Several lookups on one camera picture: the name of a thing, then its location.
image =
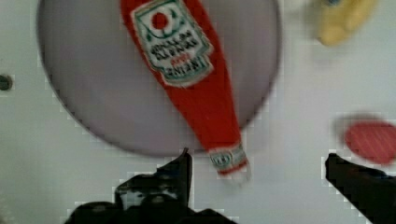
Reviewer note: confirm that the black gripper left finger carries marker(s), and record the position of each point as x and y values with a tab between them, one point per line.
165	190

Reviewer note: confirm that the red toy strawberry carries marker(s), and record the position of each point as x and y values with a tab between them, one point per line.
372	140

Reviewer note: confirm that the grey round plate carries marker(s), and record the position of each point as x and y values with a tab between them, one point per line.
95	69

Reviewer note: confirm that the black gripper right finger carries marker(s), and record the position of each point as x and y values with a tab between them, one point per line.
371	191

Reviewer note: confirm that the red ketchup bottle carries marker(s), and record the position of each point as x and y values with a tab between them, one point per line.
181	48

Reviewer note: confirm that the peeled toy banana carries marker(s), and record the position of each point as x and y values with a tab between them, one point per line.
341	19

